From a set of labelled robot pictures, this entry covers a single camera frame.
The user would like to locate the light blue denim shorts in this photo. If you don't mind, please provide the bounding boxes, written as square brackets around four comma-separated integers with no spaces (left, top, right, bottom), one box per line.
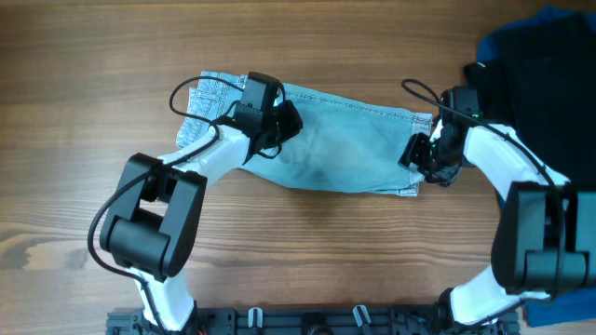
[175,70,434,198]

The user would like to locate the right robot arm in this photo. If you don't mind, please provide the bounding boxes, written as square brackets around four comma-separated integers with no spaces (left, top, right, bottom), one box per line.
[400,119,595,330]

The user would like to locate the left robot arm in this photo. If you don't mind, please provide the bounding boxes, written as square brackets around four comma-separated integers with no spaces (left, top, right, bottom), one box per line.
[88,100,303,334]

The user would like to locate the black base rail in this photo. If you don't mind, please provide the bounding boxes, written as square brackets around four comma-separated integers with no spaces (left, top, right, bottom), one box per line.
[104,304,522,335]

